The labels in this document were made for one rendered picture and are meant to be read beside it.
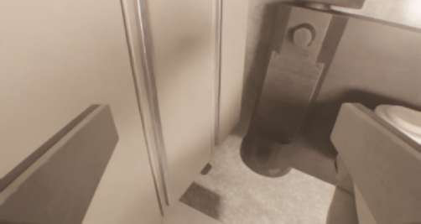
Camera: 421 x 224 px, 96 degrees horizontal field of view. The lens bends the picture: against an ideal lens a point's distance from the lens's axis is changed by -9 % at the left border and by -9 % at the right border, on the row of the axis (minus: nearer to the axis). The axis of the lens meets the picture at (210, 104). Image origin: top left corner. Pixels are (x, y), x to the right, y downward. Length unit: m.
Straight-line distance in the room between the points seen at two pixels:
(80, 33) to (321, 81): 0.49
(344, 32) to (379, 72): 0.12
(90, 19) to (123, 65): 0.06
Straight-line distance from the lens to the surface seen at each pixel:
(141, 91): 0.26
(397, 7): 0.72
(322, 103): 0.59
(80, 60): 0.21
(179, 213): 1.13
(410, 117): 0.49
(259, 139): 0.64
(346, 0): 0.53
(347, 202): 0.45
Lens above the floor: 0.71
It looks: 50 degrees down
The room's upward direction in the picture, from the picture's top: 132 degrees counter-clockwise
